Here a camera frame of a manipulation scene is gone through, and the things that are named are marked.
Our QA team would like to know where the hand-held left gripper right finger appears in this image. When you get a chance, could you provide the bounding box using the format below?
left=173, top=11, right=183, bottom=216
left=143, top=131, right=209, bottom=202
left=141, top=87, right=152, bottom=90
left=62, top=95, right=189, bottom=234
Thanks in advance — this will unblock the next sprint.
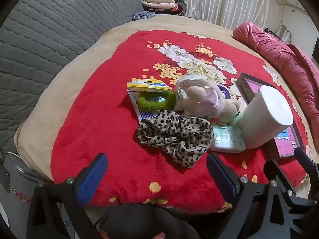
left=206, top=153, right=299, bottom=239

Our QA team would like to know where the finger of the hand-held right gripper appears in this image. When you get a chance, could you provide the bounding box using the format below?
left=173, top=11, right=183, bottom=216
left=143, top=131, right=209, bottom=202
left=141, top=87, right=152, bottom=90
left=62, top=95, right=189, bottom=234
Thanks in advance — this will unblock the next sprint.
left=264, top=159, right=284, bottom=183
left=293, top=147, right=319, bottom=205

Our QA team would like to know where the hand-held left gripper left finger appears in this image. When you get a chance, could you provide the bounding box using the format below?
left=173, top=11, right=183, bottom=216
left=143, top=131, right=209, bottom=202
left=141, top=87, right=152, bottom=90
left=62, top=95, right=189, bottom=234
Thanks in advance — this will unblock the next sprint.
left=26, top=153, right=109, bottom=239

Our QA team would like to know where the pale green tissue pack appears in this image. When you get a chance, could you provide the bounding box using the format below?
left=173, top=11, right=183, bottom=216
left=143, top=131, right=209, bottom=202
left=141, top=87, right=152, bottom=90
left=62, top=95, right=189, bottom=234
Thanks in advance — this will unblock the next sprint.
left=211, top=124, right=247, bottom=153

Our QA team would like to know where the leopard print cloth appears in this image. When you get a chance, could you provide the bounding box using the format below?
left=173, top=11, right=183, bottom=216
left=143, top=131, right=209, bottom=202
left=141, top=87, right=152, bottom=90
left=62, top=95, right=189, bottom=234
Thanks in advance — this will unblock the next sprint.
left=137, top=110, right=214, bottom=169

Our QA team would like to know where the blue white packet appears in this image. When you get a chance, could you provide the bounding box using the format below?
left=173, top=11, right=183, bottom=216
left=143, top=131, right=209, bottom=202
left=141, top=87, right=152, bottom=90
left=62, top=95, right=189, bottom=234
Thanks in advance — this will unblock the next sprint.
left=128, top=91, right=162, bottom=122

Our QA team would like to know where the beige plush bunny toy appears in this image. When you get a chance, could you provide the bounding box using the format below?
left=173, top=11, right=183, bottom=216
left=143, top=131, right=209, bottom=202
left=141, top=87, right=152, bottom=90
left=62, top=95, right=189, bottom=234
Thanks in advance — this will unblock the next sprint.
left=174, top=85, right=241, bottom=125

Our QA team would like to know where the brown box tray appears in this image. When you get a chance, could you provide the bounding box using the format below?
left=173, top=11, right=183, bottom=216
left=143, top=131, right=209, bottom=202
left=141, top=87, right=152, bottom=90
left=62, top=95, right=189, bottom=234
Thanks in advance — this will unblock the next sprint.
left=235, top=72, right=306, bottom=158

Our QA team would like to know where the white floral cloth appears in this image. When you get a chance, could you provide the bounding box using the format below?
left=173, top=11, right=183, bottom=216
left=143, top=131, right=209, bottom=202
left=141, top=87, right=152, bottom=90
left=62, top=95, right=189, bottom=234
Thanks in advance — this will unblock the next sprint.
left=174, top=73, right=212, bottom=100

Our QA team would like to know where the yellow packet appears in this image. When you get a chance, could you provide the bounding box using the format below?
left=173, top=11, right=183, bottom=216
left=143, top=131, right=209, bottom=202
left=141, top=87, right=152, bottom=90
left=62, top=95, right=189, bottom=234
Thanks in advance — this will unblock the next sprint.
left=127, top=78, right=172, bottom=92

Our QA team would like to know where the pink book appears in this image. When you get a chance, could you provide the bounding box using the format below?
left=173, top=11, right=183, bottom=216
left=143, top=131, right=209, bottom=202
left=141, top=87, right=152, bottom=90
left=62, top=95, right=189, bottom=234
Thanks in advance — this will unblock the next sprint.
left=245, top=78, right=301, bottom=156

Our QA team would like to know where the red floral blanket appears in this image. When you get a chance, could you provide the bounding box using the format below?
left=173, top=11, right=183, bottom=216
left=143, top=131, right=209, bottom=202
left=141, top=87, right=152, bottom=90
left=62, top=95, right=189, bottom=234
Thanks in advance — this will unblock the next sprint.
left=50, top=30, right=312, bottom=215

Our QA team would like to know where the light green packet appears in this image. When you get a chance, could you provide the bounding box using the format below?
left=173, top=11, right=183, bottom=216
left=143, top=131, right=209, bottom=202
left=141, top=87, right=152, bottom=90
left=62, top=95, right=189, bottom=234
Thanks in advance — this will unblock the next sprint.
left=232, top=111, right=246, bottom=127

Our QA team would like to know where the grey bin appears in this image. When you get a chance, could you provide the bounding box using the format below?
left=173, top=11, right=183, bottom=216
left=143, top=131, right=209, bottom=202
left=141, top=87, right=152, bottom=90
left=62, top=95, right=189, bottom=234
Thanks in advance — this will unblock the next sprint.
left=0, top=152, right=63, bottom=239

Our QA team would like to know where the beige bed sheet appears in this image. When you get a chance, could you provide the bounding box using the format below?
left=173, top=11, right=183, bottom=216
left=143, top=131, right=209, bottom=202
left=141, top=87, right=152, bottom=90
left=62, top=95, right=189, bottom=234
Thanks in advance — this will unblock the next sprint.
left=14, top=14, right=319, bottom=197

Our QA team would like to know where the pink quilt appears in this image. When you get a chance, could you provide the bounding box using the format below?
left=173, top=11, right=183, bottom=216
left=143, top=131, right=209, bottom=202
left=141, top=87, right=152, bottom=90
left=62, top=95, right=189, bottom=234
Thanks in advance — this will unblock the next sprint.
left=233, top=22, right=319, bottom=152

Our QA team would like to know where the grey quilted headboard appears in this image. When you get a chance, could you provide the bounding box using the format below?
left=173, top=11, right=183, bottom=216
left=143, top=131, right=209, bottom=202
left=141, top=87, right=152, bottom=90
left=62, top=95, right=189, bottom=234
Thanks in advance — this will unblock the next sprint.
left=0, top=0, right=142, bottom=155

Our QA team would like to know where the white air conditioner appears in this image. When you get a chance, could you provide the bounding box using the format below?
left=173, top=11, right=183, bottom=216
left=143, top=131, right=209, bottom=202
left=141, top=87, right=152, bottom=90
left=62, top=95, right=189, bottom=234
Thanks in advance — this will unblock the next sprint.
left=285, top=0, right=307, bottom=12

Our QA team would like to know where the dark patterned cloth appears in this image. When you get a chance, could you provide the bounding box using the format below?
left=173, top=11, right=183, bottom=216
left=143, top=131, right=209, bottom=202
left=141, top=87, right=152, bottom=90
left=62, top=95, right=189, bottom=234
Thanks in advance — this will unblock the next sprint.
left=132, top=11, right=156, bottom=22

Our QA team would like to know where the white curtain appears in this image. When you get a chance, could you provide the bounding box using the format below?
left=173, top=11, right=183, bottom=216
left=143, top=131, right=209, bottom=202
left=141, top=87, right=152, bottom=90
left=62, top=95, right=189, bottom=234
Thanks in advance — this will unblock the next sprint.
left=178, top=0, right=272, bottom=29

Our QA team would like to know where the stack of folded clothes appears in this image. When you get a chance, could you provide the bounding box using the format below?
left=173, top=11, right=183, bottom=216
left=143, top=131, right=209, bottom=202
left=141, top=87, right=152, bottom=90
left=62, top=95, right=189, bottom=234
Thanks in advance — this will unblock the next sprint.
left=141, top=0, right=186, bottom=18

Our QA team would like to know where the green fuzzy ring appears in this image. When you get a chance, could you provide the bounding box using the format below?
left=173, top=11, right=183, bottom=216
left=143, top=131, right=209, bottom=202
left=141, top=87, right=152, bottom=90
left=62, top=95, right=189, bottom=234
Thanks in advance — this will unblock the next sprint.
left=137, top=90, right=178, bottom=111

